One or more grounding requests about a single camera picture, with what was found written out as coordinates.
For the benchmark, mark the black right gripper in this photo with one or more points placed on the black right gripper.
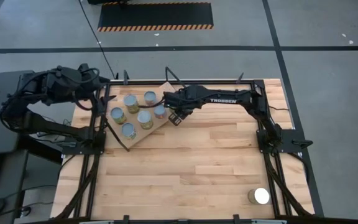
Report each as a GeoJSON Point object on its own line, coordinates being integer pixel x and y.
{"type": "Point", "coordinates": [182, 99]}

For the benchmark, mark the black hazard-striped floor mat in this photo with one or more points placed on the black hazard-striped floor mat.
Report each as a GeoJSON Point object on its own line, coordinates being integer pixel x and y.
{"type": "Point", "coordinates": [154, 14]}

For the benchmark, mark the dark grey lower desk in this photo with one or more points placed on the dark grey lower desk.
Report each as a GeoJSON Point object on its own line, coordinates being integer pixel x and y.
{"type": "Point", "coordinates": [11, 174]}

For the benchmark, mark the green pears can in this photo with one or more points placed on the green pears can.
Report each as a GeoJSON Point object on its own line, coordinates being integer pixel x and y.
{"type": "Point", "coordinates": [130, 100]}
{"type": "Point", "coordinates": [144, 116]}

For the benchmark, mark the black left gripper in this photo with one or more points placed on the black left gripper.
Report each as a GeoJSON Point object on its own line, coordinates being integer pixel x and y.
{"type": "Point", "coordinates": [92, 93]}

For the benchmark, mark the green label fruit can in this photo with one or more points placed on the green label fruit can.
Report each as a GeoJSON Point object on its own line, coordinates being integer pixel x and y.
{"type": "Point", "coordinates": [117, 113]}
{"type": "Point", "coordinates": [261, 196]}

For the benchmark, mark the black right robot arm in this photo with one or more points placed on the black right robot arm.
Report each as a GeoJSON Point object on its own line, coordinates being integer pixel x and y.
{"type": "Point", "coordinates": [216, 95]}

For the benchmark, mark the black aluminium table frame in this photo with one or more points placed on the black aluminium table frame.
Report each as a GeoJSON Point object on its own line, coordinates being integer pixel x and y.
{"type": "Point", "coordinates": [216, 82]}

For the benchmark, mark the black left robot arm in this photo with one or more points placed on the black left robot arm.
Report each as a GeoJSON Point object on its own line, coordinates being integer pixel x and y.
{"type": "Point", "coordinates": [42, 124]}

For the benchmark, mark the wooden shelf with black frame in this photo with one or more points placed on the wooden shelf with black frame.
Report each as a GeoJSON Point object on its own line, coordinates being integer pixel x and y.
{"type": "Point", "coordinates": [141, 133]}

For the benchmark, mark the white mixed fruit can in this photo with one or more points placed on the white mixed fruit can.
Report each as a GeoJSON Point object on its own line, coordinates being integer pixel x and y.
{"type": "Point", "coordinates": [127, 128]}

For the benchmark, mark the teal mandarin oranges can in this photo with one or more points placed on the teal mandarin oranges can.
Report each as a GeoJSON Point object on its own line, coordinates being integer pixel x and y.
{"type": "Point", "coordinates": [150, 96]}
{"type": "Point", "coordinates": [160, 110]}

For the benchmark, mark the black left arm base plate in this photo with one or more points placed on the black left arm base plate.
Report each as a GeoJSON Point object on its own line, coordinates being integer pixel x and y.
{"type": "Point", "coordinates": [73, 150]}

